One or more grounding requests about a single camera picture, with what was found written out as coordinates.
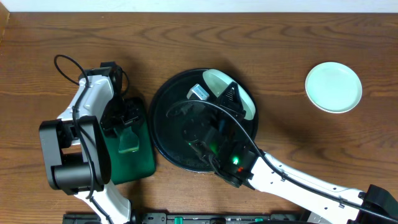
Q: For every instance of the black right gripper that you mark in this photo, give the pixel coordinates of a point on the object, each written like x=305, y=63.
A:
x=227, y=99

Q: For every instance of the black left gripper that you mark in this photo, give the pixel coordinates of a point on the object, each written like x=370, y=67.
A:
x=125, y=121

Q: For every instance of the mint plate front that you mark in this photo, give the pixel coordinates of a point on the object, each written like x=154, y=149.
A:
x=217, y=81

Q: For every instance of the mint plate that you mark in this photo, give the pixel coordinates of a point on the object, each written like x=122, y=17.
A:
x=333, y=87
x=217, y=81

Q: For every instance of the green yellow sponge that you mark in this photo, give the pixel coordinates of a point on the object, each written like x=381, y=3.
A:
x=128, y=141

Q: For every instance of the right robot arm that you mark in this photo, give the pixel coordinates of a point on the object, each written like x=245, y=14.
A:
x=334, y=203

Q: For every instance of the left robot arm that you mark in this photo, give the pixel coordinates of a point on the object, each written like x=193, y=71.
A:
x=76, y=156

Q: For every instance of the black round tray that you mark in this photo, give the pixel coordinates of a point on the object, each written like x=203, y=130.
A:
x=166, y=132

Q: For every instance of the green rectangular tray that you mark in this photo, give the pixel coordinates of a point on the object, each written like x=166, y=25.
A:
x=133, y=165

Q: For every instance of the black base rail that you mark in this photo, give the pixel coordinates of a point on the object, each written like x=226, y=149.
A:
x=163, y=218

